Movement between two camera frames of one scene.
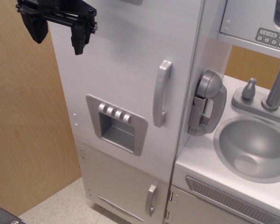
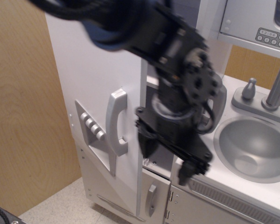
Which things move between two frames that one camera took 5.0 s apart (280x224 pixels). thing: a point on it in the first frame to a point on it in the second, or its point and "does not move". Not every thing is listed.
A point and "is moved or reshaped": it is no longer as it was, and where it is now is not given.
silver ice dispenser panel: [118, 127] to [97, 137]
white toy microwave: [261, 25] does not move
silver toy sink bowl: [255, 149] does not move
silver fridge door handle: [159, 115] is moved or reshaped
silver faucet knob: [248, 91] does not move
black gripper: [78, 13] to [185, 138]
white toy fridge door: [129, 93] is moved or reshaped
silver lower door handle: [150, 199] does not move
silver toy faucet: [278, 88] does not move
